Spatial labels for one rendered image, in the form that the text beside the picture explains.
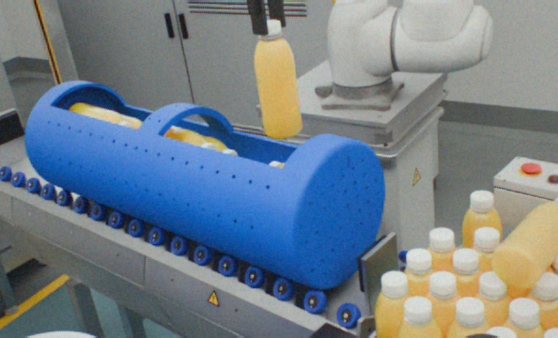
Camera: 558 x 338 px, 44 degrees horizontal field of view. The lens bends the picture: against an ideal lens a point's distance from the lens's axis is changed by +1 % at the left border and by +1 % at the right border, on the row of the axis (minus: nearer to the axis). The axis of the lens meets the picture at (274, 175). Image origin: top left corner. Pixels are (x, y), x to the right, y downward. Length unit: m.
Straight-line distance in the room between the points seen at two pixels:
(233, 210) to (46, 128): 0.64
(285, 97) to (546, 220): 0.47
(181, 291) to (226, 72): 1.90
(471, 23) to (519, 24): 2.31
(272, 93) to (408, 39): 0.56
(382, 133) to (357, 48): 0.22
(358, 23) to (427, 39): 0.17
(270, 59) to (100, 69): 2.81
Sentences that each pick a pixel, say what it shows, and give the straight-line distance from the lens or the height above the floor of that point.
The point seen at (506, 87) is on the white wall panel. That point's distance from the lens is 4.11.
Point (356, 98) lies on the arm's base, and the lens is 1.77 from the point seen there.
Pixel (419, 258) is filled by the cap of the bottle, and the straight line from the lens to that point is 1.13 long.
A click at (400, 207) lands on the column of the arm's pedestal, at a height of 0.82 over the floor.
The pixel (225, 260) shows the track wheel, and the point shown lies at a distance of 1.42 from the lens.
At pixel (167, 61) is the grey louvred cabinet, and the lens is 3.55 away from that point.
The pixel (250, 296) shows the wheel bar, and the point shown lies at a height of 0.92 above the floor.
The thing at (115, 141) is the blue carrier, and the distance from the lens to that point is 1.53.
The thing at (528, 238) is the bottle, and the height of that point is 1.17.
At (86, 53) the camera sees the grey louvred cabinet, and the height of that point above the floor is 0.77.
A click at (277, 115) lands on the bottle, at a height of 1.29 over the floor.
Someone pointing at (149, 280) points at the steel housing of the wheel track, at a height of 0.85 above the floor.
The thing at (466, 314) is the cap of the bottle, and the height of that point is 1.10.
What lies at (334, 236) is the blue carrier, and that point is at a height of 1.07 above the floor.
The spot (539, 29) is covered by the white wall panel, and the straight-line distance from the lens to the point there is 3.95.
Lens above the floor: 1.75
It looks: 27 degrees down
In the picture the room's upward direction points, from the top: 9 degrees counter-clockwise
